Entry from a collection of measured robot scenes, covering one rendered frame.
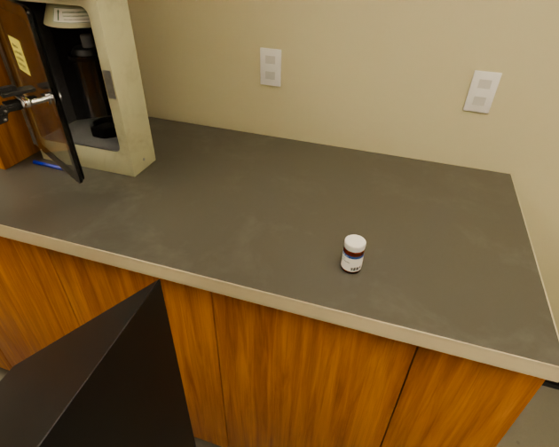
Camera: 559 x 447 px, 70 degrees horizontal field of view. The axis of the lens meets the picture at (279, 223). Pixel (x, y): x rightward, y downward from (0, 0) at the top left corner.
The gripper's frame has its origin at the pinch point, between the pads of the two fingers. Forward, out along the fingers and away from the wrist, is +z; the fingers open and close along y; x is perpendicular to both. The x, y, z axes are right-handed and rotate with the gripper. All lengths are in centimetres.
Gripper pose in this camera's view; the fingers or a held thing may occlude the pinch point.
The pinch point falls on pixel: (19, 96)
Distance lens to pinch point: 112.6
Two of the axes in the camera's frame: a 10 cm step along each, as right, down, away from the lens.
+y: 0.2, -8.0, -6.0
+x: -7.1, -4.3, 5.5
